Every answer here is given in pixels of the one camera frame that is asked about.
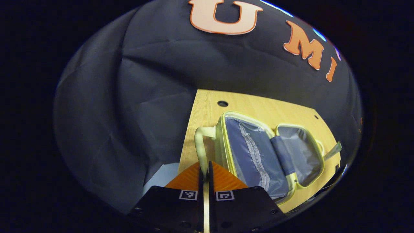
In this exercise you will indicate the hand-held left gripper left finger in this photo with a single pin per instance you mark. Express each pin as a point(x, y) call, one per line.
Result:
point(200, 181)

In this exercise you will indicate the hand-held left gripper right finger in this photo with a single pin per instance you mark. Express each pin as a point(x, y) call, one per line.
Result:
point(212, 181)

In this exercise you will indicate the pale yellow suitcase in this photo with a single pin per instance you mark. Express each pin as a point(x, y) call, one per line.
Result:
point(252, 152)

